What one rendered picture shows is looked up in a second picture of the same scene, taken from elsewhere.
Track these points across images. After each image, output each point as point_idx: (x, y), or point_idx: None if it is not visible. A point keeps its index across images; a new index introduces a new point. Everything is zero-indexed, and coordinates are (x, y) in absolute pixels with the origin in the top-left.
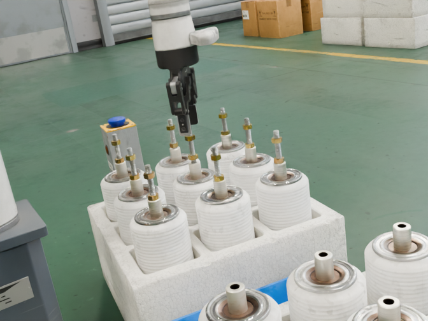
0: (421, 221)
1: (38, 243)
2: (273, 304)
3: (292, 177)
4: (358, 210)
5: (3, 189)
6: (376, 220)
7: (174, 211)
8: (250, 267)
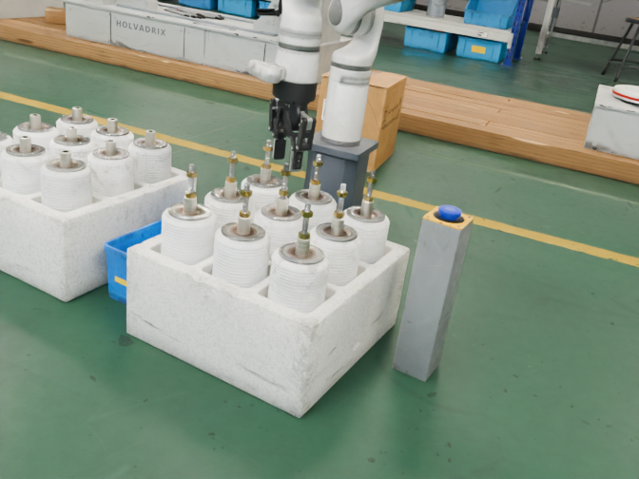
0: (44, 474)
1: (311, 157)
2: (133, 145)
3: (178, 210)
4: None
5: (325, 115)
6: (121, 466)
7: (252, 182)
8: None
